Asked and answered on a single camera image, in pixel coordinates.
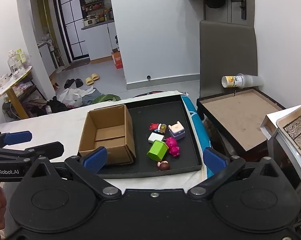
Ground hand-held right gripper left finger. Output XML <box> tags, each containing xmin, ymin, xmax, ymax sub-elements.
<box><xmin>23</xmin><ymin>147</ymin><xmax>121</xmax><ymax>197</ymax></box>

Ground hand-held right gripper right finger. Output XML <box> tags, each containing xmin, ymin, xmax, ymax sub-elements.
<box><xmin>187</xmin><ymin>147</ymin><xmax>284</xmax><ymax>197</ymax></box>

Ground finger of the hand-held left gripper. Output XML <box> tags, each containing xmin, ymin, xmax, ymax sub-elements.
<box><xmin>0</xmin><ymin>131</ymin><xmax>33</xmax><ymax>147</ymax></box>
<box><xmin>0</xmin><ymin>141</ymin><xmax>64</xmax><ymax>158</ymax></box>

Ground black tray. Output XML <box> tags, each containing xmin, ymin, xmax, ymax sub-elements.
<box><xmin>97</xmin><ymin>94</ymin><xmax>203</xmax><ymax>179</ymax></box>

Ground brown cardboard box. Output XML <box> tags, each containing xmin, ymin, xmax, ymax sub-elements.
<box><xmin>78</xmin><ymin>104</ymin><xmax>136</xmax><ymax>166</ymax></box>

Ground magenta figurine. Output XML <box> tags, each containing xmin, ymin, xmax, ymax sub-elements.
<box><xmin>165</xmin><ymin>137</ymin><xmax>181</xmax><ymax>157</ymax></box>

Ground purple and white cube toy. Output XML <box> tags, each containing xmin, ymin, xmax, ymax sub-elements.
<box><xmin>168</xmin><ymin>122</ymin><xmax>186</xmax><ymax>141</ymax></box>

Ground green cube toy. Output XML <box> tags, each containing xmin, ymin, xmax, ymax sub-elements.
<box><xmin>147</xmin><ymin>140</ymin><xmax>169</xmax><ymax>161</ymax></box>

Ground white charger plug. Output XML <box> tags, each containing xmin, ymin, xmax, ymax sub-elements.
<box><xmin>148</xmin><ymin>132</ymin><xmax>165</xmax><ymax>144</ymax></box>

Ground red crab figurine with mug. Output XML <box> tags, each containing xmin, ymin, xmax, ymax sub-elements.
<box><xmin>150</xmin><ymin>123</ymin><xmax>168</xmax><ymax>133</ymax></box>

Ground clutter under round table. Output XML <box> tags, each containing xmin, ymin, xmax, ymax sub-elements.
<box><xmin>2</xmin><ymin>79</ymin><xmax>47</xmax><ymax>120</ymax></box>

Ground black clothes pile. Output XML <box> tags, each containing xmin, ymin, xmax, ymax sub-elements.
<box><xmin>46</xmin><ymin>96</ymin><xmax>67</xmax><ymax>113</ymax></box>

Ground white plastic bag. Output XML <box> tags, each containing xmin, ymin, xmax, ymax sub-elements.
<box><xmin>58</xmin><ymin>88</ymin><xmax>83</xmax><ymax>108</ymax></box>

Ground round table yellow leg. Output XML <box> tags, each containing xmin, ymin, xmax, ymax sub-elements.
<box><xmin>0</xmin><ymin>66</ymin><xmax>33</xmax><ymax>119</ymax></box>

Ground grey-blue clothes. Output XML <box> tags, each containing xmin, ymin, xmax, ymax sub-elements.
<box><xmin>82</xmin><ymin>87</ymin><xmax>102</xmax><ymax>105</ymax></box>

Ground green cloth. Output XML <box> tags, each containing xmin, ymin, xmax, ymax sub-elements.
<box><xmin>92</xmin><ymin>94</ymin><xmax>121</xmax><ymax>104</ymax></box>

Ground white flat board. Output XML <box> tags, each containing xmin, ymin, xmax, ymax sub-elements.
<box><xmin>260</xmin><ymin>101</ymin><xmax>301</xmax><ymax>140</ymax></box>

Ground grey metal stand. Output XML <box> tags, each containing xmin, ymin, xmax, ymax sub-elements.
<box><xmin>267</xmin><ymin>130</ymin><xmax>301</xmax><ymax>205</ymax></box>

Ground clear glass jar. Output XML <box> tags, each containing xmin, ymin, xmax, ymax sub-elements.
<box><xmin>8</xmin><ymin>51</ymin><xmax>25</xmax><ymax>78</ymax></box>

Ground stacked disposable cups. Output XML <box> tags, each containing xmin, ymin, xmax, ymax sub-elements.
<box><xmin>221</xmin><ymin>73</ymin><xmax>264</xmax><ymax>88</ymax></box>

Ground patterned brown tray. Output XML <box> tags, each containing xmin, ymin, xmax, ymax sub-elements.
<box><xmin>277</xmin><ymin>102</ymin><xmax>301</xmax><ymax>165</ymax></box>

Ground white standing fan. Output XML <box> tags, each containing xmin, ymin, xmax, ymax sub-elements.
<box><xmin>42</xmin><ymin>36</ymin><xmax>65</xmax><ymax>73</ymax></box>

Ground orange cardboard box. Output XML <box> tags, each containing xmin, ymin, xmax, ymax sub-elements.
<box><xmin>111</xmin><ymin>51</ymin><xmax>123</xmax><ymax>69</ymax></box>

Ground grey chair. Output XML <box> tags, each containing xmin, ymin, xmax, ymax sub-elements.
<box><xmin>199</xmin><ymin>20</ymin><xmax>258</xmax><ymax>98</ymax></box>

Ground white kitchen cabinet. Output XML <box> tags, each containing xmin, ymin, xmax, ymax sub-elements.
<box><xmin>81</xmin><ymin>19</ymin><xmax>117</xmax><ymax>62</ymax></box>

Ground black framed glass door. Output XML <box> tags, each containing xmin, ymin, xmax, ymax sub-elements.
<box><xmin>52</xmin><ymin>0</ymin><xmax>90</xmax><ymax>63</ymax></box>

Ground kitchen shelf with bottles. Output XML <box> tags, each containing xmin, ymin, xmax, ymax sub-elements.
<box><xmin>79</xmin><ymin>0</ymin><xmax>114</xmax><ymax>23</ymax></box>

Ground white door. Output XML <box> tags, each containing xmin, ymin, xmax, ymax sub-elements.
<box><xmin>227</xmin><ymin>0</ymin><xmax>255</xmax><ymax>28</ymax></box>

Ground black picture frame brown board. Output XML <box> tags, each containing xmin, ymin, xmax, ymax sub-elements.
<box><xmin>197</xmin><ymin>86</ymin><xmax>287</xmax><ymax>155</ymax></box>

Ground black door lock handle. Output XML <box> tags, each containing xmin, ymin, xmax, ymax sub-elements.
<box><xmin>232</xmin><ymin>0</ymin><xmax>247</xmax><ymax>20</ymax></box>

